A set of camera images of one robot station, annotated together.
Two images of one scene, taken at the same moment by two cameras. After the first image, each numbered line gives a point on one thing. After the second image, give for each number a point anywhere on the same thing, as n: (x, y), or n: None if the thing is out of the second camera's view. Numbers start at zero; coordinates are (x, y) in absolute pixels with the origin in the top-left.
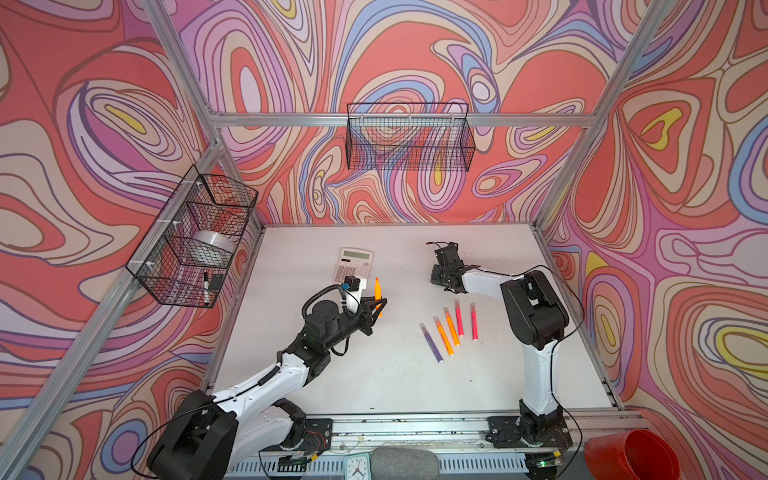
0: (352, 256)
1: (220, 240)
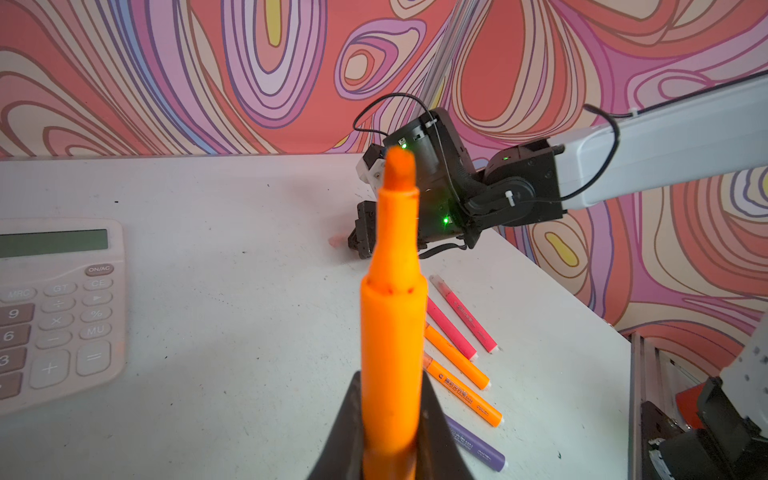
0: (62, 307)
1: None
